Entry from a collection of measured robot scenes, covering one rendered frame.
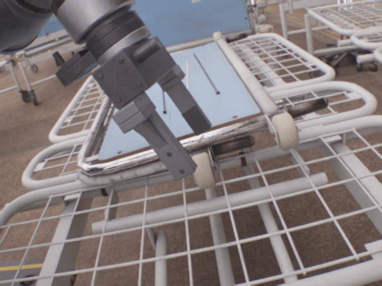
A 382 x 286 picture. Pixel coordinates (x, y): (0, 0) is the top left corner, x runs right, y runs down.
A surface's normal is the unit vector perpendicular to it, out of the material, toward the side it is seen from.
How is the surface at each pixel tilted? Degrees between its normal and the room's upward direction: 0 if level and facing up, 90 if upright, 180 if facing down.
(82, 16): 84
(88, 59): 84
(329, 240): 0
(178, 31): 90
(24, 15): 130
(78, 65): 84
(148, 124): 66
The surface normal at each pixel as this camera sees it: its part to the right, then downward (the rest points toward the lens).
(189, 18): 0.07, 0.46
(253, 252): -0.22, -0.86
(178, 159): -0.18, 0.39
